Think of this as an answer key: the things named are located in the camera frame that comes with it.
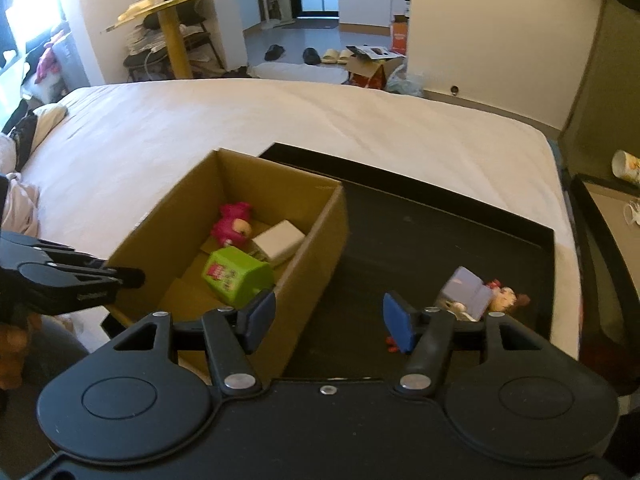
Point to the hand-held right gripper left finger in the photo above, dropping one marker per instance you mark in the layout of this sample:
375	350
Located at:
260	320

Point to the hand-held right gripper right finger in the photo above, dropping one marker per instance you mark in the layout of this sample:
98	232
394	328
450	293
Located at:
397	320

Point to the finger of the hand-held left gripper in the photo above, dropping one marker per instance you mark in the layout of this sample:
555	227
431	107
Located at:
130	278

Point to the green hexagonal container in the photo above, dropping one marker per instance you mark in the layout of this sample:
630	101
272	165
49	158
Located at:
235	275

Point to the white charger plug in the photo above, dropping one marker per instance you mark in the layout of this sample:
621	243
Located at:
280	240

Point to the black tray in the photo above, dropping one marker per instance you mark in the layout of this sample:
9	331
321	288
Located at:
400	230

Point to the pink plush toy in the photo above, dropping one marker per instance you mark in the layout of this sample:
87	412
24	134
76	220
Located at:
232	220

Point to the person's left hand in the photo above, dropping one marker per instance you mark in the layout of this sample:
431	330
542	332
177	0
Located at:
10	355

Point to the small red toy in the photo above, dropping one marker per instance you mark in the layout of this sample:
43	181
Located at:
392	345

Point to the small white toy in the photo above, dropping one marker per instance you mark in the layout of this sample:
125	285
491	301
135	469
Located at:
460	311

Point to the purple toy box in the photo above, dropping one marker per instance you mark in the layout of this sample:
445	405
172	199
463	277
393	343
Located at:
465	285

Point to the small doll figurine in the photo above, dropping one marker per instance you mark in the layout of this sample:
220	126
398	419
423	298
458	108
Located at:
505	297

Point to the beige bedding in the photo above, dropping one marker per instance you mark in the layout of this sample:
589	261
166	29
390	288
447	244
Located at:
47	120

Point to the white bed mattress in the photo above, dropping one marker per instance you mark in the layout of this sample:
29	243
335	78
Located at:
300	125

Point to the grey storage bin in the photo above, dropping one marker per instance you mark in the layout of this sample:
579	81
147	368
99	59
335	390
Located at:
72	65

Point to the pink cloth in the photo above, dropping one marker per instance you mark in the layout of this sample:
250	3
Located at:
50	60

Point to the black side table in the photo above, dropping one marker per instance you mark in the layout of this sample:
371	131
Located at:
605	210

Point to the clear plastic bag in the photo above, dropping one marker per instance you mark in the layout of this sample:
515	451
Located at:
407	82

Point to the stack of papers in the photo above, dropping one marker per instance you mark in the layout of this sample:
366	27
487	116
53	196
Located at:
145	40

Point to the yellow round table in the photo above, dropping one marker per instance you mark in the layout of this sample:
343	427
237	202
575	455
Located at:
172	35

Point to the cardboard box with flaps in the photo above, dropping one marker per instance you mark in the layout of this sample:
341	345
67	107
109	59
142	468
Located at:
370	72

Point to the black slipper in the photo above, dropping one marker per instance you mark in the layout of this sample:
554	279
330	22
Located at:
275	52
311	56

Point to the beige slipper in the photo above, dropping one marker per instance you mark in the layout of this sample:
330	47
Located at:
330	56
345	56

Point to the printed paper cup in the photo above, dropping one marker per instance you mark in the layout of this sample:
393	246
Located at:
627	167

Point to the orange box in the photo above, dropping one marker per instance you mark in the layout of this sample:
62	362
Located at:
399	35

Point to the olive chair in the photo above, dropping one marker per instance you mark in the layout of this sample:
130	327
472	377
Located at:
610	85

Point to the black handheld vacuum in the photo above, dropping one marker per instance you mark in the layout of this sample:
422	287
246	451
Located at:
407	2

